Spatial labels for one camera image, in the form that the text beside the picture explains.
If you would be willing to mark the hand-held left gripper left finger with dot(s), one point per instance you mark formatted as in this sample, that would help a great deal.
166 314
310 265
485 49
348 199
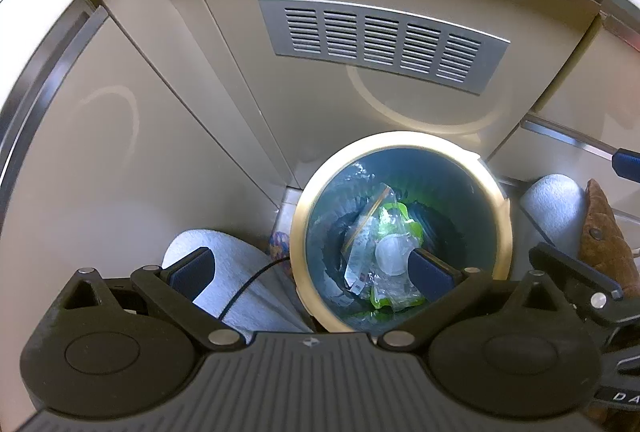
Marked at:
192 272

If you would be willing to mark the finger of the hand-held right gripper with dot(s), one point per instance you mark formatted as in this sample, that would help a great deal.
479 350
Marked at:
570 267
629 162

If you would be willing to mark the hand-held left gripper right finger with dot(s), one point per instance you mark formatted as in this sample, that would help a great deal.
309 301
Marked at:
430 274

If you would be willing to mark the green clear plastic bag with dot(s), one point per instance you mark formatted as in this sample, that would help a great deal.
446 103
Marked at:
400 217

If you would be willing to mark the clear plastic packaging bag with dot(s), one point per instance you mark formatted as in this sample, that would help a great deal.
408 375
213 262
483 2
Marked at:
365 242

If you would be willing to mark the thin yellow stick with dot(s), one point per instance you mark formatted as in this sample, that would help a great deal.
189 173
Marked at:
370 222

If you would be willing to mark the round cream rim trash bin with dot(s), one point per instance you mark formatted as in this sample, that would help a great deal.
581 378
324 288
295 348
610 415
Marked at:
310 212

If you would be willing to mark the clear round plastic lid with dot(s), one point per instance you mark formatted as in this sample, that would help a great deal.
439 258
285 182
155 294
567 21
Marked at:
392 254

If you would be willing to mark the brown plush toy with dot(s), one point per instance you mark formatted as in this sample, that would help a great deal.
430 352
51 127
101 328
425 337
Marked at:
607 222

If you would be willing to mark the grey white slipper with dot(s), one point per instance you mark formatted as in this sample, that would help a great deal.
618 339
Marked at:
250 252
550 207

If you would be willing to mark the metal cabinet vent grille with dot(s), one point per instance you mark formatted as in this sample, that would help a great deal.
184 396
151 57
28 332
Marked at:
385 42

